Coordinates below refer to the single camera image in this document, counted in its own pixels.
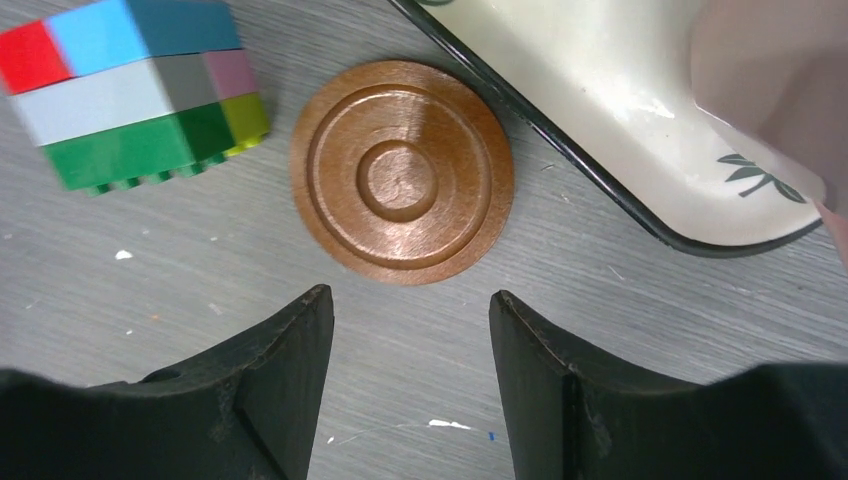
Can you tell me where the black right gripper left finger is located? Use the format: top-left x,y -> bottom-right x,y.
1,285 -> 334,479

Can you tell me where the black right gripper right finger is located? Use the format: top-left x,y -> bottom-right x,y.
489,290 -> 847,479

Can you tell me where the brown coaster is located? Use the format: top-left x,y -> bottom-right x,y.
289,60 -> 515,285

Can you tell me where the multicolour toy brick block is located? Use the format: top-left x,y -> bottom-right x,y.
1,1 -> 271,196

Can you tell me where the cream tray with black rim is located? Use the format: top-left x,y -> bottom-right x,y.
396,1 -> 821,258

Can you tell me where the pink mug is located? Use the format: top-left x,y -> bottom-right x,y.
690,1 -> 847,258

